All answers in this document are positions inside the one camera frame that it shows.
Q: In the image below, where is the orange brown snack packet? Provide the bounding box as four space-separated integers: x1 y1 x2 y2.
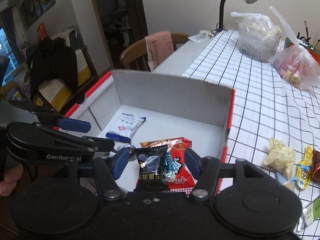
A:
139 137 187 149

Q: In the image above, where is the red snack packet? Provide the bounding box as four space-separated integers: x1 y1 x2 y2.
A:
165 137 195 192

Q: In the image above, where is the copper foil snack bag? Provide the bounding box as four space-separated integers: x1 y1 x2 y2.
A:
311 149 320 183

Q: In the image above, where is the silver foil chocolate candy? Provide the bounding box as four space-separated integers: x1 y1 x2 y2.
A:
117 145 137 161

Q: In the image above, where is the light blue cookie packet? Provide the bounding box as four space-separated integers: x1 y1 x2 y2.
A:
276 172 299 191

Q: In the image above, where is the yellow minion snack packet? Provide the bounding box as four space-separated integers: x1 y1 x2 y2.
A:
296 145 313 190

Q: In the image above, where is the cream pastry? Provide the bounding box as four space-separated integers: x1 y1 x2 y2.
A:
263 138 296 179

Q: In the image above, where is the person's left hand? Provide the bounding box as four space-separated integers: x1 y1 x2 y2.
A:
0 164 23 197

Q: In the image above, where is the clear plastic bag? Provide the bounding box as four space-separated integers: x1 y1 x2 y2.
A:
231 11 281 62

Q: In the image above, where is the green silver snack bar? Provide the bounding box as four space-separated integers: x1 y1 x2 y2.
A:
296 197 320 232

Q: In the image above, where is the orange green container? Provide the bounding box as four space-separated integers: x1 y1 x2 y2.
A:
284 37 320 64

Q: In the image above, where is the red cardboard box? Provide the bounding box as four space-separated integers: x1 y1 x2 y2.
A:
53 69 236 196

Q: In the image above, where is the white black grid tablecloth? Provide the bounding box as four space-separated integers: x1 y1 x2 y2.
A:
184 31 319 177

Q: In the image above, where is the white paper wipes pack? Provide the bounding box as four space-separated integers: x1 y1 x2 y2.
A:
188 30 214 43

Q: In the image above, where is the pink towel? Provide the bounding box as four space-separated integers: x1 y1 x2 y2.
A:
145 31 174 72

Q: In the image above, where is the black purple snack packet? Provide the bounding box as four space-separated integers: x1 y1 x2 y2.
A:
134 145 169 192

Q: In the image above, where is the white blue snack packet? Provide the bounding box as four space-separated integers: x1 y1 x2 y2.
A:
107 113 146 140

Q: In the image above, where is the wooden chair with towel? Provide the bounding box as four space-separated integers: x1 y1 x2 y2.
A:
120 31 189 72

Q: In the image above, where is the armchair with dark clothes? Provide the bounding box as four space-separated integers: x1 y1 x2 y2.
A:
26 36 98 113

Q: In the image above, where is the pink snacks plastic bag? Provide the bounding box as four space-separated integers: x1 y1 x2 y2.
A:
269 6 319 89

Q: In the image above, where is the blue candy wrapper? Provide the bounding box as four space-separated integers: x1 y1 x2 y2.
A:
161 151 176 184

